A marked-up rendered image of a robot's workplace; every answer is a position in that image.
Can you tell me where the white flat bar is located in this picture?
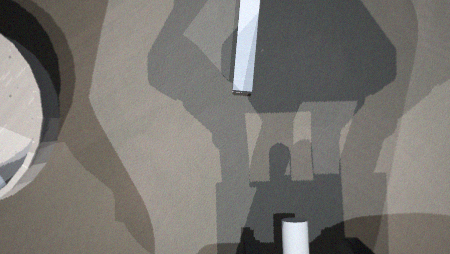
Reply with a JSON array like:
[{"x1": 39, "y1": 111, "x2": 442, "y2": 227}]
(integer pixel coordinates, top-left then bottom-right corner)
[{"x1": 232, "y1": 0, "x2": 260, "y2": 94}]

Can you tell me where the white cylinder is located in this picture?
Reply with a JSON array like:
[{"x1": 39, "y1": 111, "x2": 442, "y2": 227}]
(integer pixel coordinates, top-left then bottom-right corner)
[{"x1": 281, "y1": 218, "x2": 309, "y2": 254}]

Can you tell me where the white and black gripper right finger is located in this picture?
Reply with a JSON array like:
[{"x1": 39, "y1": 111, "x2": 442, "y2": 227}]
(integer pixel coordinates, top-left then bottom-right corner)
[{"x1": 340, "y1": 237, "x2": 375, "y2": 254}]

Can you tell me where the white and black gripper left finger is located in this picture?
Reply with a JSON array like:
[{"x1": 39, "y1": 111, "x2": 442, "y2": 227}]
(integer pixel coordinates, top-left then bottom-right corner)
[{"x1": 244, "y1": 237, "x2": 263, "y2": 254}]

